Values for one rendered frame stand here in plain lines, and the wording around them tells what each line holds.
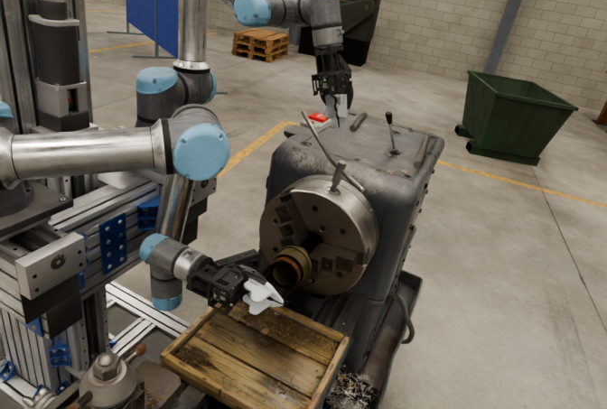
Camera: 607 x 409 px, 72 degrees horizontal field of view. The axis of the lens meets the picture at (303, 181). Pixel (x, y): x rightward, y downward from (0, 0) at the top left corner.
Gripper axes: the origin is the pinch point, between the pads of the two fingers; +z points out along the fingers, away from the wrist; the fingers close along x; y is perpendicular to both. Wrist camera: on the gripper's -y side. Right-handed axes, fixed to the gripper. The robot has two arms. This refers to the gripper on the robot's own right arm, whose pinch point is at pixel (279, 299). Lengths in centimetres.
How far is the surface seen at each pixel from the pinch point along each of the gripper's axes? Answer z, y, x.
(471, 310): 60, -170, -112
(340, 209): 3.2, -22.9, 13.3
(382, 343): 21, -56, -55
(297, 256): -1.7, -11.3, 3.6
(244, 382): -2.1, 8.4, -19.5
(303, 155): -16.1, -40.9, 15.5
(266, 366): -0.1, 2.0, -19.6
